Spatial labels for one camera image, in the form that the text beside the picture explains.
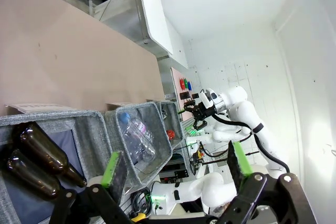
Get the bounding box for white table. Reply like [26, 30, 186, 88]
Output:
[132, 0, 190, 70]

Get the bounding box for grey fabric basket can label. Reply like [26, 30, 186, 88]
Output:
[159, 100, 185, 150]

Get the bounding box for black cable bundle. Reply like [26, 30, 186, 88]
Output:
[130, 186, 154, 216]

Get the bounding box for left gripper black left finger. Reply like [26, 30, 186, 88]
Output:
[49, 150, 132, 224]

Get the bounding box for metal equipment rack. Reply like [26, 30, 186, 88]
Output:
[157, 123, 203, 186]

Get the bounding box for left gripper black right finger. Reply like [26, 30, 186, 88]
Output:
[219, 141, 319, 224]

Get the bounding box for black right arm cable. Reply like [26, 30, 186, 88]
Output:
[209, 113, 291, 174]

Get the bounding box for clear plastic bottle blue cap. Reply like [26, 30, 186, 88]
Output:
[117, 112, 156, 163]

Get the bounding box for brown glass bottle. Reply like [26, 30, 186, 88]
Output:
[18, 121, 88, 188]
[6, 149, 61, 200]

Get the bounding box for grey fabric basket bottle label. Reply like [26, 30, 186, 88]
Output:
[0, 110, 106, 224]

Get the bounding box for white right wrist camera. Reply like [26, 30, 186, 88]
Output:
[198, 89, 219, 110]

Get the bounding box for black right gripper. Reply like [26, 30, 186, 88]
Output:
[183, 100, 217, 131]

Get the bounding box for grey fabric basket plastic label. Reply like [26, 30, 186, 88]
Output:
[104, 102, 174, 187]

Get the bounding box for board with coloured buttons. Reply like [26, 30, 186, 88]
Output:
[170, 66, 202, 123]

